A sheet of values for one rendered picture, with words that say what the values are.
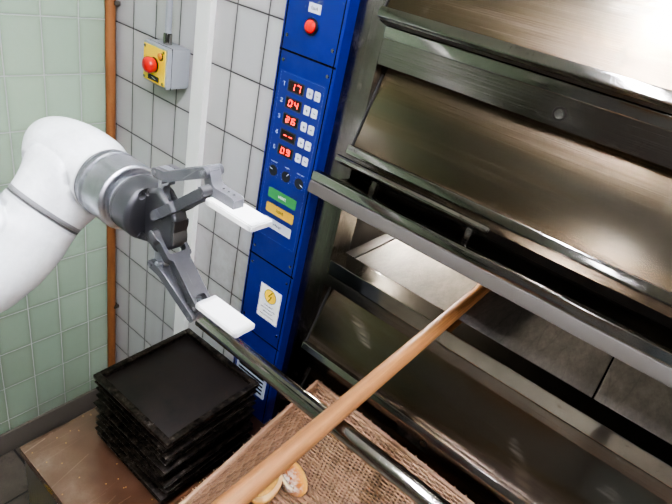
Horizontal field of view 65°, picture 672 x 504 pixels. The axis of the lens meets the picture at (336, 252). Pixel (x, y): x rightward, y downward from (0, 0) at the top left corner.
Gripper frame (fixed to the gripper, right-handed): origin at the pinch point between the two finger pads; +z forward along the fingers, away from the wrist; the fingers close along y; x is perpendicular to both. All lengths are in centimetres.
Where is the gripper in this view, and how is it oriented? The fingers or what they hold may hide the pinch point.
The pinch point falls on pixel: (246, 277)
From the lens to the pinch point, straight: 57.3
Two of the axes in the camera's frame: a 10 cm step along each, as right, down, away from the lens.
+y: -2.1, 8.5, 4.9
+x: -6.1, 2.8, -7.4
